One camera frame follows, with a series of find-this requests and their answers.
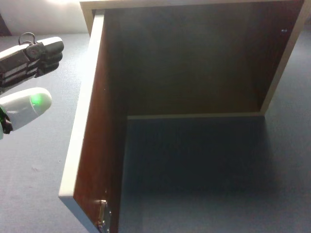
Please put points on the metal cabinet hinge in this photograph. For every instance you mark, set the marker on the metal cabinet hinge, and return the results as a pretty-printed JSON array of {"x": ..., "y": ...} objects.
[{"x": 104, "y": 216}]

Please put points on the wooden cabinet body brown inside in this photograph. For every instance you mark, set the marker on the wooden cabinet body brown inside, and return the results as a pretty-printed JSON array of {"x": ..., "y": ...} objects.
[{"x": 194, "y": 60}]

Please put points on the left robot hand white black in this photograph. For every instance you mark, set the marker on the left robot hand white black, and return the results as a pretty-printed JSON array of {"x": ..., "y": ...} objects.
[{"x": 46, "y": 52}]

